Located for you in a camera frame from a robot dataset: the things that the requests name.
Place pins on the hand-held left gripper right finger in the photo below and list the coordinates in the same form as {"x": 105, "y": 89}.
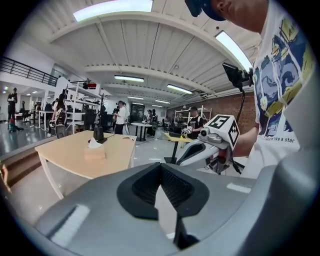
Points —
{"x": 220, "y": 200}

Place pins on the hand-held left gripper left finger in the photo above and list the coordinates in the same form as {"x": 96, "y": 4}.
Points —
{"x": 100, "y": 200}

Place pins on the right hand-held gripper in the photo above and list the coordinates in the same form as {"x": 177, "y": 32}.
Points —
{"x": 225, "y": 130}

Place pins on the beige tissue box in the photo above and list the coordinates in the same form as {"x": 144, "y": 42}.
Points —
{"x": 95, "y": 153}

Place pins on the white tissue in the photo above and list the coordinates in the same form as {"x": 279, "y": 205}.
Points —
{"x": 93, "y": 143}

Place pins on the person's right forearm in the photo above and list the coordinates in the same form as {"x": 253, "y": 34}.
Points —
{"x": 246, "y": 142}

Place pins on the person's right hand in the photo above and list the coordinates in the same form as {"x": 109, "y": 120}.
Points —
{"x": 226, "y": 155}

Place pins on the yellow table black leg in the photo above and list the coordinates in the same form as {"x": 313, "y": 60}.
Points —
{"x": 177, "y": 138}

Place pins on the white metal shelf unit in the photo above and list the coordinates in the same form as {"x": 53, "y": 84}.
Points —
{"x": 197, "y": 110}
{"x": 80, "y": 105}

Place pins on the beige wooden table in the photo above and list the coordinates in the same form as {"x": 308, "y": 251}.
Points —
{"x": 65, "y": 155}

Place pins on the round white table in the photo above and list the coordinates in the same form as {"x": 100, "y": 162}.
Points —
{"x": 141, "y": 125}

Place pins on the black stand device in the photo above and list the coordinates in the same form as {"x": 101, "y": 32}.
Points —
{"x": 99, "y": 133}

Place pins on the long ceiling light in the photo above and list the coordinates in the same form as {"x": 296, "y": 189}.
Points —
{"x": 179, "y": 89}
{"x": 129, "y": 78}
{"x": 233, "y": 50}
{"x": 112, "y": 9}

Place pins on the black coat rack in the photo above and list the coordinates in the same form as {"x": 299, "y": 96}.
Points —
{"x": 102, "y": 110}

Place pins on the white desk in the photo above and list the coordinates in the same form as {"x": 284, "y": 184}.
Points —
{"x": 42, "y": 115}

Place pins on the person's white printed t-shirt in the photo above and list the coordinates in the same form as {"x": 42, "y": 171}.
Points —
{"x": 282, "y": 100}

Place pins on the black office chair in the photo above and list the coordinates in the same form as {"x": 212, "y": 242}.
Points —
{"x": 25, "y": 113}

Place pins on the black metal railing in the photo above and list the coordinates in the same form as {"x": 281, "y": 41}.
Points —
{"x": 27, "y": 71}

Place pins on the person's head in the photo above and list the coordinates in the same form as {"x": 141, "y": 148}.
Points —
{"x": 240, "y": 12}

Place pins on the black screen on clamp mount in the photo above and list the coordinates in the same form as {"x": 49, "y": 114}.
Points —
{"x": 235, "y": 75}

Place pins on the dark blue head-mounted camera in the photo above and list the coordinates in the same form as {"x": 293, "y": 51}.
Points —
{"x": 200, "y": 7}

